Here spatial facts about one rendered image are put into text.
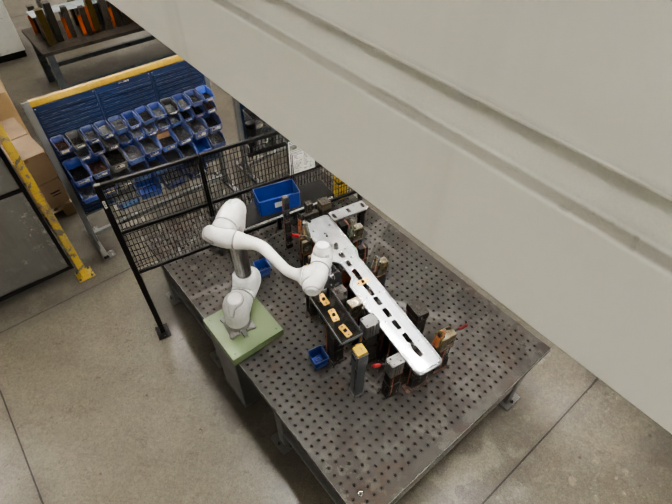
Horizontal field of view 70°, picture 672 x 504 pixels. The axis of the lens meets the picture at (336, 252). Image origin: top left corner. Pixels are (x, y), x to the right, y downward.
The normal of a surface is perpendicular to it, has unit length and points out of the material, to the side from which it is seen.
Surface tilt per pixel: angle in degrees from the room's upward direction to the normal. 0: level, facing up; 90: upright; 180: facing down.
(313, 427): 0
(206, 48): 90
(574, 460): 0
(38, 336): 0
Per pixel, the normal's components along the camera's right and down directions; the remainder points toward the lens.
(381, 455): 0.01, -0.68
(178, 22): -0.77, 0.46
